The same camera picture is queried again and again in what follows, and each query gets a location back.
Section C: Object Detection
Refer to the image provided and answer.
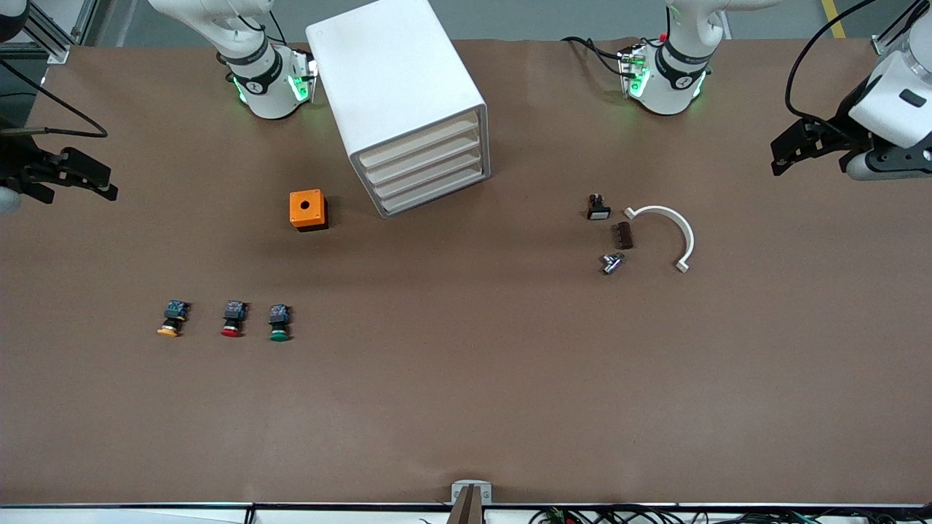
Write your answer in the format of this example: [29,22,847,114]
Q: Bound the red mushroom push button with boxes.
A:
[220,300,250,338]

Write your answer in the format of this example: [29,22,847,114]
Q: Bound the black base cable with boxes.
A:
[561,35,628,74]

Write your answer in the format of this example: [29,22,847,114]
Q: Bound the tangled black cables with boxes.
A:
[528,504,932,524]

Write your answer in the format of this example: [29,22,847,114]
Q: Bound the yellow mushroom push button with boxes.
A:
[157,300,191,338]

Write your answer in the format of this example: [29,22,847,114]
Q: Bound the green mushroom push button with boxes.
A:
[267,303,293,342]

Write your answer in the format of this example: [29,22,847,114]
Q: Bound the aluminium frame profile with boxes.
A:
[25,0,99,65]
[870,0,932,57]

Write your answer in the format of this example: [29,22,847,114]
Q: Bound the white curved plastic bracket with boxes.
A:
[624,205,695,274]

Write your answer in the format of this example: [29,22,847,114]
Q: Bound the orange button enclosure box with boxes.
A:
[289,189,329,232]

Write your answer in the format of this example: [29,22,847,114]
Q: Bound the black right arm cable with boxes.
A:
[0,57,110,139]

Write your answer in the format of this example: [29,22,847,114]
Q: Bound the white table edge rail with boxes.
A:
[0,501,932,524]

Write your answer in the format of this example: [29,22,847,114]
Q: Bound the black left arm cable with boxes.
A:
[785,0,878,121]

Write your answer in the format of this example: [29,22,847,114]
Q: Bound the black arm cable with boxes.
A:
[785,0,878,121]
[0,57,110,139]

